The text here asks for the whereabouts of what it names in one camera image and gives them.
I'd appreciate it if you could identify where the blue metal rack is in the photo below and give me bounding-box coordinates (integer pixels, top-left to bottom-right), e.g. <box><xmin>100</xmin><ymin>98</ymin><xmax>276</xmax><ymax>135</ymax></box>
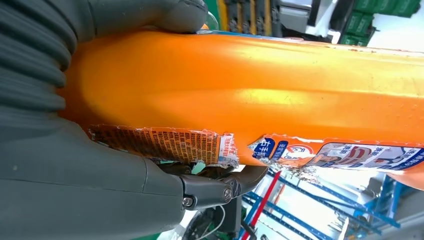
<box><xmin>241</xmin><ymin>168</ymin><xmax>403</xmax><ymax>240</ymax></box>

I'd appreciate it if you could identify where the green plastic crate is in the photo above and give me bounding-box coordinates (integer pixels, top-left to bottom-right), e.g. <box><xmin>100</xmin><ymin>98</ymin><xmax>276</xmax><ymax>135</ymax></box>
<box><xmin>337</xmin><ymin>0</ymin><xmax>422</xmax><ymax>47</ymax></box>

